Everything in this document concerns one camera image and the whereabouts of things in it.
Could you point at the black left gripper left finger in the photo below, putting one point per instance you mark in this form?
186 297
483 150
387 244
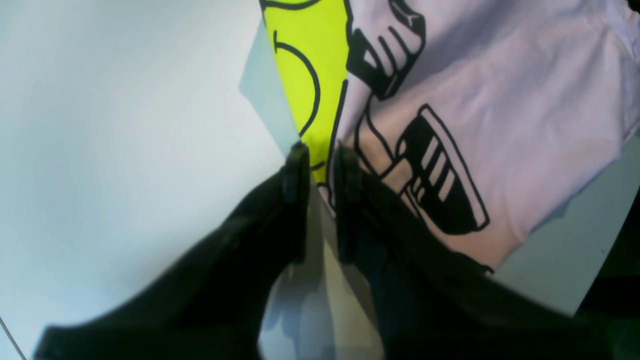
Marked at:
210 303

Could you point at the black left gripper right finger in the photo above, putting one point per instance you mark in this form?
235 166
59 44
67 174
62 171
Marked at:
432 303

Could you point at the pink T-shirt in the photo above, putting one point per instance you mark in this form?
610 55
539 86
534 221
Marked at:
483 116

